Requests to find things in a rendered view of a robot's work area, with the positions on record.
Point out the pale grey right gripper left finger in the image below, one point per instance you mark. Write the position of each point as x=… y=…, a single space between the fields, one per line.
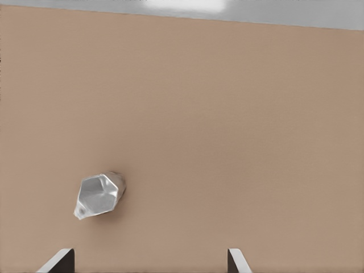
x=61 y=262

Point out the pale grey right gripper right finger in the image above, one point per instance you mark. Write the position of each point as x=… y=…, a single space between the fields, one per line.
x=236 y=263

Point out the silver faceted metal cup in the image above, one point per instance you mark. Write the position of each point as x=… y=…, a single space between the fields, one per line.
x=96 y=196

